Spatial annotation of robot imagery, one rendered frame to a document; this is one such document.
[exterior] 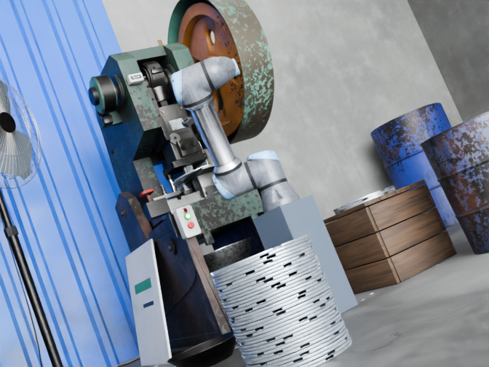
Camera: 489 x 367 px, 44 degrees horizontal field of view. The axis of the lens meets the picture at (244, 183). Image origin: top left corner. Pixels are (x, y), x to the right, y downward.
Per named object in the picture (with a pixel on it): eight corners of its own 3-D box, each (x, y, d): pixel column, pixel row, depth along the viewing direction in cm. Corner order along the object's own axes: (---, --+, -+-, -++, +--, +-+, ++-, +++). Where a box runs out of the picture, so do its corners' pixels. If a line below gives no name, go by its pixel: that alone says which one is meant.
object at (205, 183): (236, 185, 280) (226, 158, 281) (211, 193, 273) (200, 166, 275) (217, 199, 301) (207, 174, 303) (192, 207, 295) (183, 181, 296)
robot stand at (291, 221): (358, 304, 228) (312, 194, 234) (327, 321, 217) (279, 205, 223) (327, 312, 242) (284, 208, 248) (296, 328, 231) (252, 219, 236)
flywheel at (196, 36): (241, 148, 361) (296, 89, 299) (212, 156, 351) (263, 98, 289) (195, 44, 374) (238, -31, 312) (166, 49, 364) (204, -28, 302)
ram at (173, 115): (206, 149, 298) (184, 95, 301) (179, 157, 291) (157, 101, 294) (194, 160, 313) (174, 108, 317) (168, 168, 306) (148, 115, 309)
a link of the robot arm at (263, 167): (286, 176, 230) (273, 143, 232) (253, 189, 231) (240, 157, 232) (287, 179, 242) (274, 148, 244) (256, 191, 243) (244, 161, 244)
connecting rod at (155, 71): (186, 113, 302) (162, 52, 306) (164, 119, 296) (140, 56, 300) (174, 128, 320) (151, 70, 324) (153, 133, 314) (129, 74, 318)
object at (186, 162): (210, 162, 303) (207, 151, 304) (175, 172, 293) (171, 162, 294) (199, 171, 317) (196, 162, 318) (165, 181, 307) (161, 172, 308)
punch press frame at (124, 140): (297, 275, 285) (194, 22, 301) (219, 309, 264) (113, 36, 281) (232, 295, 354) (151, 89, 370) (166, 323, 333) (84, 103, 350)
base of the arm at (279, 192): (307, 196, 234) (297, 172, 235) (280, 205, 225) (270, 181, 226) (284, 207, 246) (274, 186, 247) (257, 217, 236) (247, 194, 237)
